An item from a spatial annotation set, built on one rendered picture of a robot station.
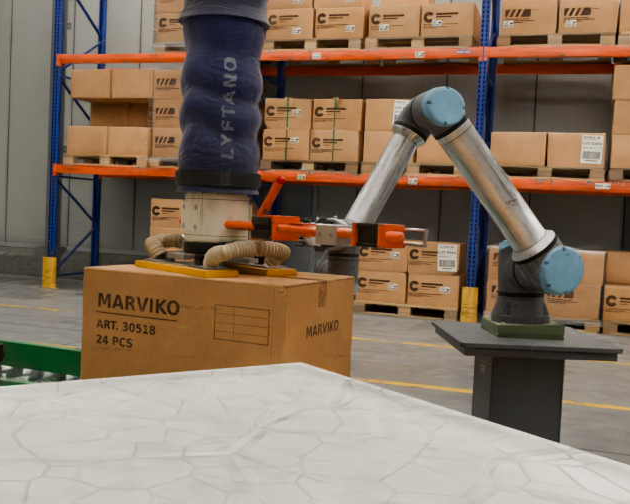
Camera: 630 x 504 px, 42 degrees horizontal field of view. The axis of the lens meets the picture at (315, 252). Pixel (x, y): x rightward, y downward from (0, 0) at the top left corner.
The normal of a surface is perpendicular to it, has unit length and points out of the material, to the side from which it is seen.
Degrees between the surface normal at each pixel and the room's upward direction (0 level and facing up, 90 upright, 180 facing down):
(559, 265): 93
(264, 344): 90
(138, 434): 0
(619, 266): 90
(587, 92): 90
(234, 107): 70
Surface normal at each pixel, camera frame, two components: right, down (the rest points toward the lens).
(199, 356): -0.44, 0.03
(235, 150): 0.49, -0.11
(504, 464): 0.04, -1.00
